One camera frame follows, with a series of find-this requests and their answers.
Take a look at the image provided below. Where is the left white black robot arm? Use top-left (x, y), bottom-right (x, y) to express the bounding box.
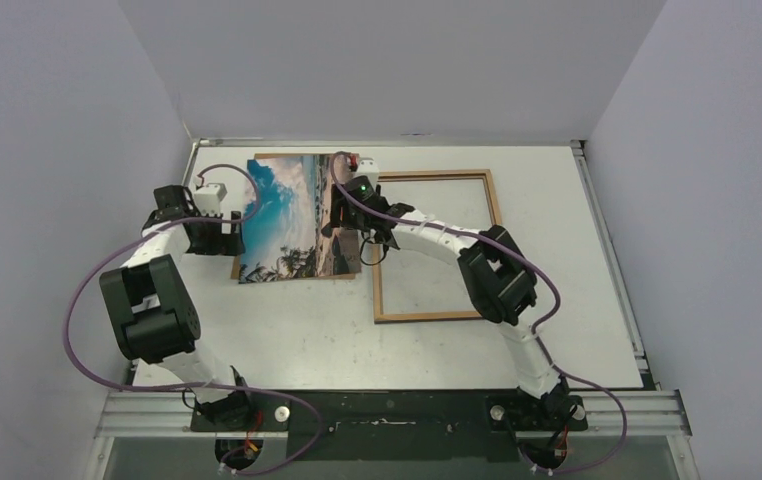
top-left (99, 183), bottom-right (256, 431)

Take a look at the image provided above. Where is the blue wooden picture frame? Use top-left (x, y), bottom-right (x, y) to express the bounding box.
top-left (370, 169), bottom-right (502, 324)

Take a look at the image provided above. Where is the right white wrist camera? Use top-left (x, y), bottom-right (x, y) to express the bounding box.
top-left (348, 153), bottom-right (380, 182)

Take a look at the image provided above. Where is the beach landscape photo print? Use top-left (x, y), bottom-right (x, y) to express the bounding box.
top-left (237, 153), bottom-right (364, 285)

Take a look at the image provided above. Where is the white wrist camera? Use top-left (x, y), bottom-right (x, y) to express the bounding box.
top-left (193, 183), bottom-right (227, 217)
top-left (348, 153), bottom-right (380, 182)

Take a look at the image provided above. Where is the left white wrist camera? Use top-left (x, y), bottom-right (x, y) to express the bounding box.
top-left (193, 183), bottom-right (227, 217)

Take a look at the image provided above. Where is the aluminium front rail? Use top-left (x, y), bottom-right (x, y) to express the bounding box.
top-left (96, 391), bottom-right (692, 439)

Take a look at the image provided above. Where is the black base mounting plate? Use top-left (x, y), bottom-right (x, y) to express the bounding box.
top-left (189, 389), bottom-right (588, 467)

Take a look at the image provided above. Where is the brown cardboard backing board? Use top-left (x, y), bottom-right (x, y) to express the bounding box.
top-left (231, 152), bottom-right (358, 282)

